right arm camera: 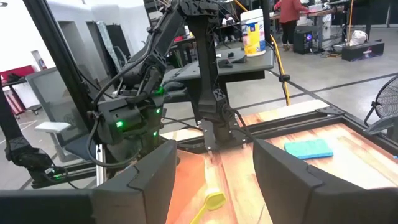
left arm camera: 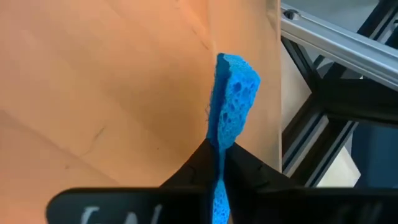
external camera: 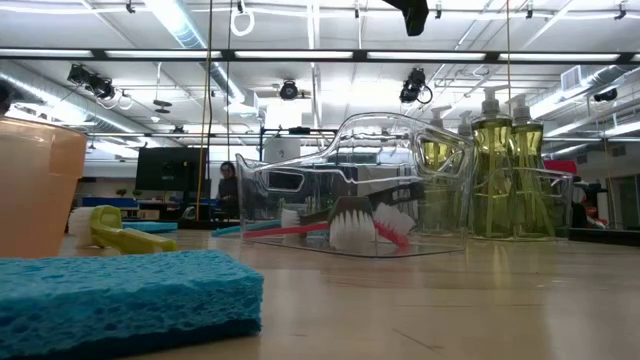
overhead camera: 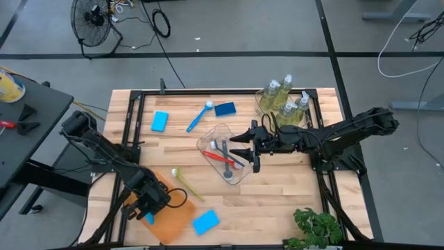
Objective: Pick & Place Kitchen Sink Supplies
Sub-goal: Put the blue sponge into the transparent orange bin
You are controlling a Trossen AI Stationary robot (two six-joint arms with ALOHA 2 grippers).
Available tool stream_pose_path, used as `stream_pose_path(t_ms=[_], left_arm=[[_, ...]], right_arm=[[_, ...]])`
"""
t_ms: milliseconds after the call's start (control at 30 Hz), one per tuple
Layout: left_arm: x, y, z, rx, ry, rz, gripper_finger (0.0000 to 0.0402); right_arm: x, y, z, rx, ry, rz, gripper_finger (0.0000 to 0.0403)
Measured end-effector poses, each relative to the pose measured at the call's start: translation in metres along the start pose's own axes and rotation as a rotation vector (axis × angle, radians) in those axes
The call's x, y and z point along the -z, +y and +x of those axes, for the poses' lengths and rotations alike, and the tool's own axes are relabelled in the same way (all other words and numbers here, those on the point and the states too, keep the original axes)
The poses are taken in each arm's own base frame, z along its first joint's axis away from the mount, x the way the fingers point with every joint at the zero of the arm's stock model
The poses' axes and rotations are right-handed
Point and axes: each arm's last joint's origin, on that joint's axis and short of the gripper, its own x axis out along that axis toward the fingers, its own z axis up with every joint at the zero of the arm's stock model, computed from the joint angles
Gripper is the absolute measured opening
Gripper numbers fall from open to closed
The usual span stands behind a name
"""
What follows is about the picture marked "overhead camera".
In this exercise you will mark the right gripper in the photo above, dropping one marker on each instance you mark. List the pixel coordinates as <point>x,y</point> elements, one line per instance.
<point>265,140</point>

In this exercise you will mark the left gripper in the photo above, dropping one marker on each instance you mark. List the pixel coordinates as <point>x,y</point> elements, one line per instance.
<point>154,199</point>

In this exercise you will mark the dark blue scrub sponge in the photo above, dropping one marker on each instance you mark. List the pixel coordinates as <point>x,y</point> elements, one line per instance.
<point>150,218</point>
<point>225,109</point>

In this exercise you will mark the slim dark grey dish brush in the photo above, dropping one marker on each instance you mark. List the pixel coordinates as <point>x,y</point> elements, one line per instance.
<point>219,148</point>

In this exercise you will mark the red dish brush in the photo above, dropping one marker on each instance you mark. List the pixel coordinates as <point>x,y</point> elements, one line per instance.
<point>218,158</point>

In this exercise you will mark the grey round-headed dish brush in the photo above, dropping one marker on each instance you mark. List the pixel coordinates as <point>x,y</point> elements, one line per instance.
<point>227,172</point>

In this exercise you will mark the yellow-green soap pump bottle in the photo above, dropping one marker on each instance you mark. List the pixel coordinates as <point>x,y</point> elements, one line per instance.
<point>267,99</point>
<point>301,107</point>
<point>281,92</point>
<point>286,116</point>

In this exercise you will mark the yellow-green dish brush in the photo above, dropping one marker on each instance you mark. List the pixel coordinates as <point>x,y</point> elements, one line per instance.
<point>189,184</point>

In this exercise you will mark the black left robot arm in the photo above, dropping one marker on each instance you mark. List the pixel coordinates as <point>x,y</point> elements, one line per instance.
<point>104,149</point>

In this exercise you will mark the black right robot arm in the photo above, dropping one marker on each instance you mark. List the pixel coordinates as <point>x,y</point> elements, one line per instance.
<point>347,135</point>

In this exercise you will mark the clear plastic bin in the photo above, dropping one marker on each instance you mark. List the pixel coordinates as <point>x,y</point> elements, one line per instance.
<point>218,136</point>
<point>261,104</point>

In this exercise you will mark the orange plastic bin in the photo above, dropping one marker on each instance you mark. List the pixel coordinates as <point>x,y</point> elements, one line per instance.
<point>173,222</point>

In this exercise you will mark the blue dish brush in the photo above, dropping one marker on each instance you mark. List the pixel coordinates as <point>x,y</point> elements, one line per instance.
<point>197,118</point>

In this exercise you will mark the light blue sponge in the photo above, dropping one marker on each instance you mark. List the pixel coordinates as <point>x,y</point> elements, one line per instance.
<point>205,222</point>
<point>159,121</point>

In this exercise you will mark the green potted plant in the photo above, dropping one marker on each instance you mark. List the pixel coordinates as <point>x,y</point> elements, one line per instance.
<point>317,229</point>

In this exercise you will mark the black triangular piece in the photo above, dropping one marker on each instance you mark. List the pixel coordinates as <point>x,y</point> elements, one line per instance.
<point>26,112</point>
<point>27,127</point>

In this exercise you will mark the grey side table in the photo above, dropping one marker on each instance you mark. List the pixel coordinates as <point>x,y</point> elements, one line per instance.
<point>34,104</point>

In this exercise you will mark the red screwdriver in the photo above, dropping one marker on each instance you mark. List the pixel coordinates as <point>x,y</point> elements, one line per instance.
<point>6,124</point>

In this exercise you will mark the grey desk foot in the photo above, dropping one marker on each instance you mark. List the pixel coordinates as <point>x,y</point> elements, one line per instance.
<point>416,104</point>
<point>395,15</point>

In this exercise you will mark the black floor fan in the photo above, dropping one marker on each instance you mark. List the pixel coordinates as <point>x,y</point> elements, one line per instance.
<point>91,24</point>

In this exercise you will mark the black aluminium table frame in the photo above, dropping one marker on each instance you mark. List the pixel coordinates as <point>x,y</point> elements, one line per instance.
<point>222,92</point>

